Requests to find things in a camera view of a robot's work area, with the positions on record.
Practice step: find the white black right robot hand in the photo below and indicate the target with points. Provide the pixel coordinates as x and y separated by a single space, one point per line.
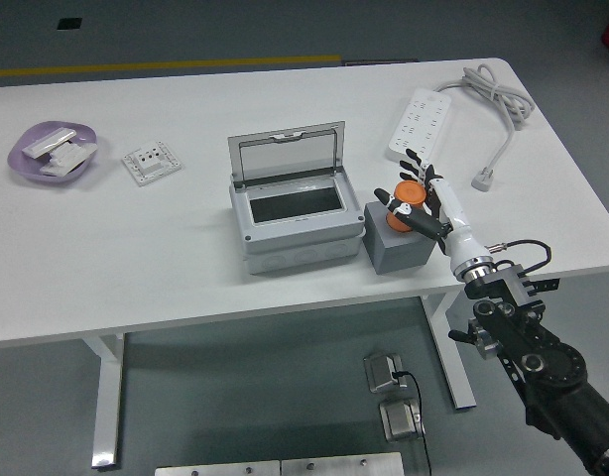
458 233

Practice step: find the orange cylinder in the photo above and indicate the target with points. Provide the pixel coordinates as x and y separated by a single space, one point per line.
408 193

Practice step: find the grey enclosure box clear lid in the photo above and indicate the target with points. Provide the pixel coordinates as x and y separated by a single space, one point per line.
299 238

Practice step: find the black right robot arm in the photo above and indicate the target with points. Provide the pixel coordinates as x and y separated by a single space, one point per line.
547 362

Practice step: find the grey cube with round recess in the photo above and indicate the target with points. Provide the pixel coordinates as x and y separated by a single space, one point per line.
399 250

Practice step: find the metal floor socket box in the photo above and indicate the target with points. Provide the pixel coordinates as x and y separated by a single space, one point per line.
381 372
401 421

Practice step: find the black table control panel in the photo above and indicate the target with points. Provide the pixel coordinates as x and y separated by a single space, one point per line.
546 286

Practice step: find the white power strip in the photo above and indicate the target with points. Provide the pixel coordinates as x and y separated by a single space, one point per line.
423 119

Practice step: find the white table leg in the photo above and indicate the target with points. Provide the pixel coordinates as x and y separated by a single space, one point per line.
448 357
108 396

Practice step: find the dark flat floor strip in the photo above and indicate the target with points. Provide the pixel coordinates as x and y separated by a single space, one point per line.
379 62

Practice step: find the silver metal plate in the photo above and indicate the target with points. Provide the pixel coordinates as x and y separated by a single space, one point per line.
215 469
341 466

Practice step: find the yellow floor tape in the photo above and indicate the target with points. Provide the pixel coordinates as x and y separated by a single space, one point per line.
160 65

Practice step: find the white plastic part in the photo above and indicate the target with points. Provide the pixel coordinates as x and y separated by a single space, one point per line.
54 169
74 153

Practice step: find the purple plate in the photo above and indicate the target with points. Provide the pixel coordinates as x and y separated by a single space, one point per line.
24 166

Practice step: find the black square floor cover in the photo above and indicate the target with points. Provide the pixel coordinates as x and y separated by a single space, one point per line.
69 23

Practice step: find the white wall socket panel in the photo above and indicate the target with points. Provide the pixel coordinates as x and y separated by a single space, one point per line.
151 162

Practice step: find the long white rail piece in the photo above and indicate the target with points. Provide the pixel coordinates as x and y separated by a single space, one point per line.
49 141

